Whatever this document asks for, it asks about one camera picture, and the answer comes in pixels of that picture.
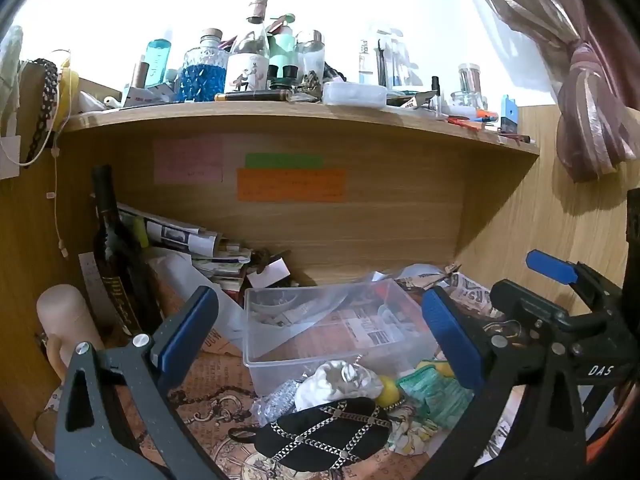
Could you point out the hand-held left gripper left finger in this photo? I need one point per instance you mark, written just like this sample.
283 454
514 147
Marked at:
187 332

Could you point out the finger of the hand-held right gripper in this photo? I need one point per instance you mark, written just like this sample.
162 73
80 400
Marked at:
550 266
530 310

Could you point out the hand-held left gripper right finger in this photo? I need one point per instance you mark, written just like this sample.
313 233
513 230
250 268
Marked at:
450 337

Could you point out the white silver scrunchie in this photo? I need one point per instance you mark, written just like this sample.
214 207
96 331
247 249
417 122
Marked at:
332 380

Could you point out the clear plastic container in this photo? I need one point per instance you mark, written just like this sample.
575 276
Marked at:
320 330

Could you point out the yellow soft ball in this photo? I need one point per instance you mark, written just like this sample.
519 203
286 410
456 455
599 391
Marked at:
387 391

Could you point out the pile of papers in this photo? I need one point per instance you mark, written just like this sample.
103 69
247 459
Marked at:
195 250

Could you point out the brown printed table mat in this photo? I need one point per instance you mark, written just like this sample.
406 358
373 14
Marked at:
220 410

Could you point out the white card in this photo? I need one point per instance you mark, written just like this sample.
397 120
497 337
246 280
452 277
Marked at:
268 273

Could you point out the dark wine bottle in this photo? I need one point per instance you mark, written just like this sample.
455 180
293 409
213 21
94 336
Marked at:
117 260

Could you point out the floral white yellow cloth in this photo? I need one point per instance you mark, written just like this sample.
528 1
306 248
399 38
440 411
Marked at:
410 437

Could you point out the silver glitter scrunchie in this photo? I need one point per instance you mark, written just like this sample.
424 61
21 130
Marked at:
275 402

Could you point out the beige cylindrical bottle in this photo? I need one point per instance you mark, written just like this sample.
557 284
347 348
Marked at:
67 317

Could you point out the blue white small box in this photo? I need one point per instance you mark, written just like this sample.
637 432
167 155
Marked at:
508 115

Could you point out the orange marker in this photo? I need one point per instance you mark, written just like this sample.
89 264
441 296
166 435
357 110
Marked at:
484 115

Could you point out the pink sticky note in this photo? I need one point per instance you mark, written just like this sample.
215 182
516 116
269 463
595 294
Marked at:
187 160

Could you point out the orange sticky note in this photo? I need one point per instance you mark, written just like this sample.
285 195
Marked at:
291 185

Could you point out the green sticky note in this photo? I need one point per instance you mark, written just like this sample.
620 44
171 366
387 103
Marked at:
283 160

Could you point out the small glass jar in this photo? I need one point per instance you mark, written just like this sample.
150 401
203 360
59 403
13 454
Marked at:
469 79

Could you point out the pink striped curtain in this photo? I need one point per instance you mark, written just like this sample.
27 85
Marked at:
575 60

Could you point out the wooden shelf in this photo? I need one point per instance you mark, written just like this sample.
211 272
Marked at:
300 125

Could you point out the brown pen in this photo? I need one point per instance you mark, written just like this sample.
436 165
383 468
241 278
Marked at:
252 96

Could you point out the clear acrylic holder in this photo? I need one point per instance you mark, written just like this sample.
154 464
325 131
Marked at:
395 62

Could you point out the glass bottle with blue beads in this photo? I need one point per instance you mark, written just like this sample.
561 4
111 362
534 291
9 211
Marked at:
202 75

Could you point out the clear plastic lidded box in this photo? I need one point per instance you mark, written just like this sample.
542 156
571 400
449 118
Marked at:
354 94

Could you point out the yellow plastic object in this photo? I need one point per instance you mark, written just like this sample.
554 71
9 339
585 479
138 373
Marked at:
70 92

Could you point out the blue liquid bottle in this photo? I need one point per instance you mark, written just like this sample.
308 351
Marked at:
159 62

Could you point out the white labelled glass bottle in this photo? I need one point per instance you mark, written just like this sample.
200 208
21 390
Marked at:
247 67

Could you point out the dark green small binoculars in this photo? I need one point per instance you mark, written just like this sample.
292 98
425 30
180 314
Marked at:
282 76

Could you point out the slim clear bottle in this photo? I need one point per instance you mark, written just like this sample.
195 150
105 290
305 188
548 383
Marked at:
366 62

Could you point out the mint green bottle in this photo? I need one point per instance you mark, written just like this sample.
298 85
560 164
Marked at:
281 47

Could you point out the clear glass jar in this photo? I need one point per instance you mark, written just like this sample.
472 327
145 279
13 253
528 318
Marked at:
310 57

